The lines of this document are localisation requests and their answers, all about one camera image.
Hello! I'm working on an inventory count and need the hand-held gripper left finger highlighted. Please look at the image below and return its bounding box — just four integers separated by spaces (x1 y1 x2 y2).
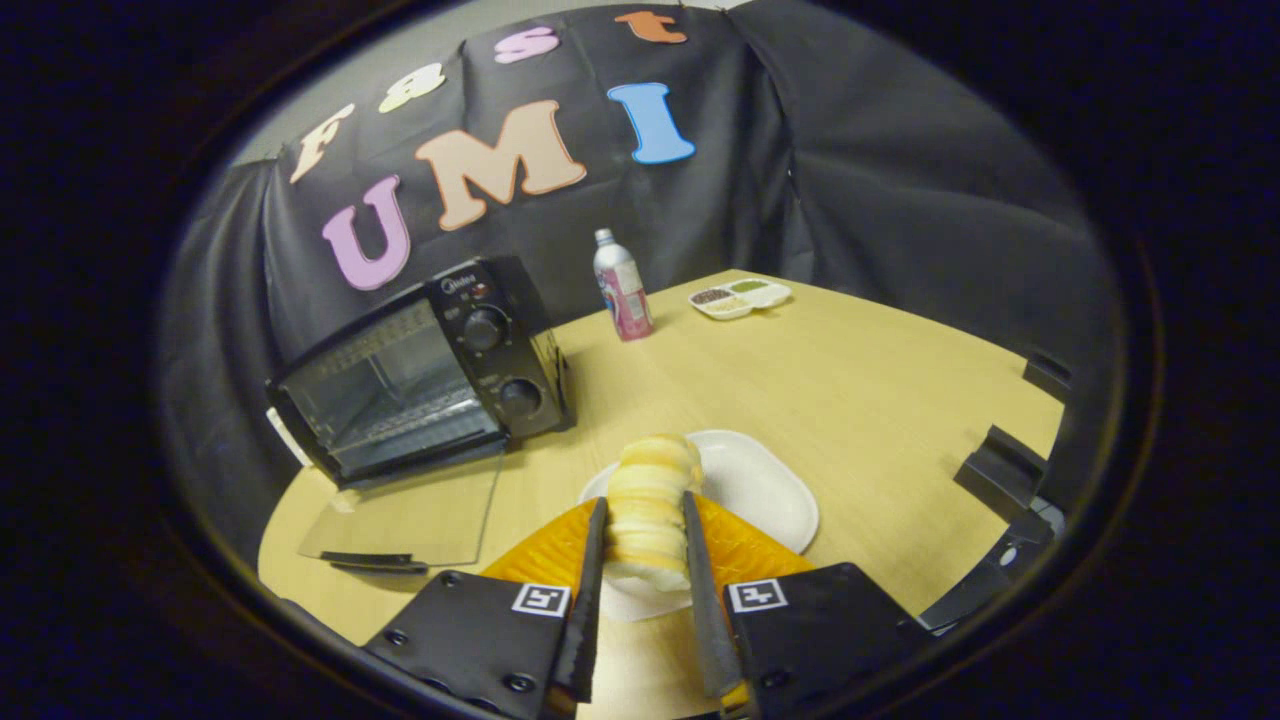
362 497 609 720

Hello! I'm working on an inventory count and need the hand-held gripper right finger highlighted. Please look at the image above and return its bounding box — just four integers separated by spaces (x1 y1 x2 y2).
682 490 936 720

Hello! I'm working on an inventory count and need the yellow sliced bread loaf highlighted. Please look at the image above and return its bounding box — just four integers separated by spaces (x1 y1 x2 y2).
603 434 705 593

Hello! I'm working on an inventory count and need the black toaster oven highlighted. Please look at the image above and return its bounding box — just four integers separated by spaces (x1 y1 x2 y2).
265 255 573 573

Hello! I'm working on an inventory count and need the white square plate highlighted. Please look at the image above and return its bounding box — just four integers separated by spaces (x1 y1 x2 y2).
578 430 821 623

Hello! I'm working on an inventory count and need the white divided spice dish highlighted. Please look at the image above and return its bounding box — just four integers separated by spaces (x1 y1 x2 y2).
688 278 793 321

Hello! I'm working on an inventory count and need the silver and pink bottle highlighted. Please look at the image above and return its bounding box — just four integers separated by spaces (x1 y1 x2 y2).
593 228 655 343

